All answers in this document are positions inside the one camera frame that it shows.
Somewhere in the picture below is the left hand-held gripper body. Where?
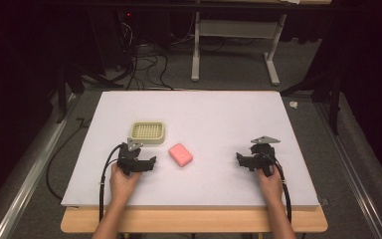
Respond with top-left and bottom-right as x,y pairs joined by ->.
116,137 -> 145,177

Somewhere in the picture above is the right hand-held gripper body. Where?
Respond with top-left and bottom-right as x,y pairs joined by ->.
249,134 -> 282,177

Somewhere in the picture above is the person's left hand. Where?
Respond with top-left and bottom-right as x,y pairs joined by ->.
108,162 -> 143,207

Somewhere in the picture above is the person's right hand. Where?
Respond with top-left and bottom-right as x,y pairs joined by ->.
256,164 -> 285,207

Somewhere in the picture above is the beige slotted soap dish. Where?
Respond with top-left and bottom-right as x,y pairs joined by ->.
129,120 -> 166,145

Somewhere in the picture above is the pink soap bar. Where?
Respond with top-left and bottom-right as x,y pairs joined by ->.
168,142 -> 194,167

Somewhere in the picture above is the white table mat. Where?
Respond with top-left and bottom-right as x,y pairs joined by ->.
61,91 -> 320,211

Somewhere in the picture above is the wooden table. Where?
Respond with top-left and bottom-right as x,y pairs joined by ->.
60,204 -> 329,234

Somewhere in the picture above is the black metal stand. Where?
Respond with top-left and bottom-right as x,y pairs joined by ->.
280,71 -> 342,135
55,63 -> 124,124

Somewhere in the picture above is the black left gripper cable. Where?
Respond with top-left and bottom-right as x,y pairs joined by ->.
98,142 -> 124,223

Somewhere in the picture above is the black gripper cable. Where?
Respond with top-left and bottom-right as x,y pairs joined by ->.
268,154 -> 292,223
98,142 -> 124,223

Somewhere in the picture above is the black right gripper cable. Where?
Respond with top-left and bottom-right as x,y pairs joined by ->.
268,154 -> 292,223

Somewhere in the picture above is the black floor cable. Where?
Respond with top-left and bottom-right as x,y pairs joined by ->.
45,117 -> 93,201

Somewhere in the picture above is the aluminium rail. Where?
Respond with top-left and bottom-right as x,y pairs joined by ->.
0,96 -> 81,239
314,101 -> 382,239

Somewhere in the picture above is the black floor cables bundle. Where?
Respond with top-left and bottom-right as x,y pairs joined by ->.
114,19 -> 200,92

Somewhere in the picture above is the white metal desk frame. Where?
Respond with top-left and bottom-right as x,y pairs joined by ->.
190,11 -> 288,87

